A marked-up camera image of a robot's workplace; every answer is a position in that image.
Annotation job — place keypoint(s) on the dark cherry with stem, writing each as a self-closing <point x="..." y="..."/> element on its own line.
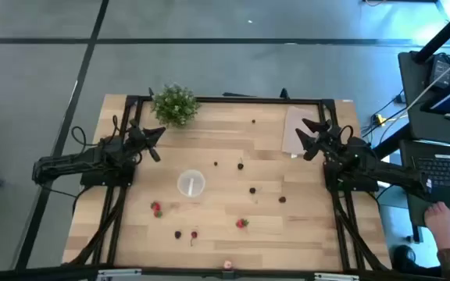
<point x="240" y="166"/>
<point x="252" y="190"/>

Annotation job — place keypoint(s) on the small pink round object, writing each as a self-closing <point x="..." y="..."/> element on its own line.
<point x="227" y="264"/>

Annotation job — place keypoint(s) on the silver metal bracket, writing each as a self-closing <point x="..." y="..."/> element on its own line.
<point x="336" y="277"/>
<point x="117" y="273"/>

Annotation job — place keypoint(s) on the black aluminium table frame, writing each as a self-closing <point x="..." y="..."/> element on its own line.
<point x="248" y="100"/>

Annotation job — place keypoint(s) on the black laptop keyboard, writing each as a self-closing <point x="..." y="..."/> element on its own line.
<point x="447" y="171"/>

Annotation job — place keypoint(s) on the black power adapter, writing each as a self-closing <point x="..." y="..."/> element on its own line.
<point x="441" y="70"/>

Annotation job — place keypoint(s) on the person's shoe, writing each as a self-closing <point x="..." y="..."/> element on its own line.
<point x="404" y="255"/>

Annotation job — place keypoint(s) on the yellow plug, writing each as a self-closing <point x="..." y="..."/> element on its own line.
<point x="379" y="118"/>

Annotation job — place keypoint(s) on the black side desk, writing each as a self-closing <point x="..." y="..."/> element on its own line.
<point x="414" y="117"/>

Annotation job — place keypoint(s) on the person's hand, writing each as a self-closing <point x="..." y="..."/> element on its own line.
<point x="439" y="220"/>

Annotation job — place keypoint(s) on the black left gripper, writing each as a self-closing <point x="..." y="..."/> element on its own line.
<point x="139" y="138"/>

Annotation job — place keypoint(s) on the beige paper sheet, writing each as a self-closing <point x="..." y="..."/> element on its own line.
<point x="295" y="132"/>

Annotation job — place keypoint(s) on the clear round plastic tupperware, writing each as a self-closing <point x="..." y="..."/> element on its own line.
<point x="198" y="177"/>

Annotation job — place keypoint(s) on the black diagonal beam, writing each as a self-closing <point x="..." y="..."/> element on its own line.
<point x="443" y="35"/>

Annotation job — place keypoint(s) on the red cherry with stem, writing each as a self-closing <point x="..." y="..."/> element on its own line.
<point x="194" y="234"/>

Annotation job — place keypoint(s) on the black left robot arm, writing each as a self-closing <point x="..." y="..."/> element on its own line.
<point x="72" y="160"/>

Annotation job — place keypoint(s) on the green potted plant black pot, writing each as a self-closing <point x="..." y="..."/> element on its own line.
<point x="175" y="104"/>

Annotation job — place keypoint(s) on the dark blackberry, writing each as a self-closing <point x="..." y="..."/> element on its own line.
<point x="282" y="199"/>
<point x="177" y="234"/>

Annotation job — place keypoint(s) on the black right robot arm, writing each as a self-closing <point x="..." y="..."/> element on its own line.
<point x="389" y="171"/>

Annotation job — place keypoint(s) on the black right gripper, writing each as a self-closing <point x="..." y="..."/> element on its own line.
<point x="331" y="140"/>

